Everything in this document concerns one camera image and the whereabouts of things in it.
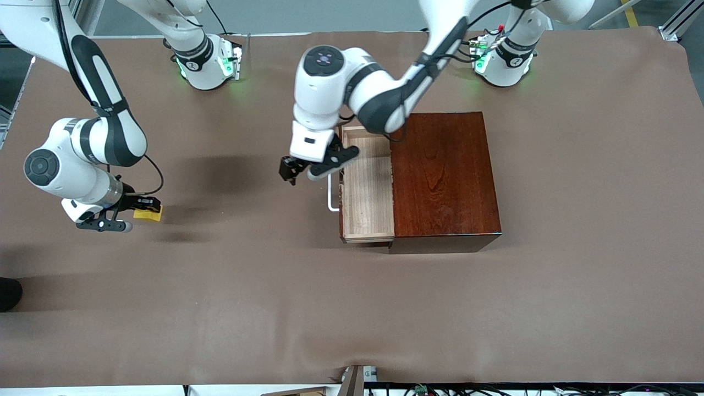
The brown table cover sheet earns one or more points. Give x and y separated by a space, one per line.
220 302

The yellow block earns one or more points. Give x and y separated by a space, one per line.
148 216

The dark red wooden cabinet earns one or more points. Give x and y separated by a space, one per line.
445 181

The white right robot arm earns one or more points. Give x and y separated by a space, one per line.
104 137

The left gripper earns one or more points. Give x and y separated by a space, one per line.
290 165

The aluminium profile bar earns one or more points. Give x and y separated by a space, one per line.
679 22

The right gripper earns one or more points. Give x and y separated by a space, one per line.
132 201

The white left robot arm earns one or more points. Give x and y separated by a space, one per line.
330 88

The black shoe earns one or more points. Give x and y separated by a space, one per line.
8 294

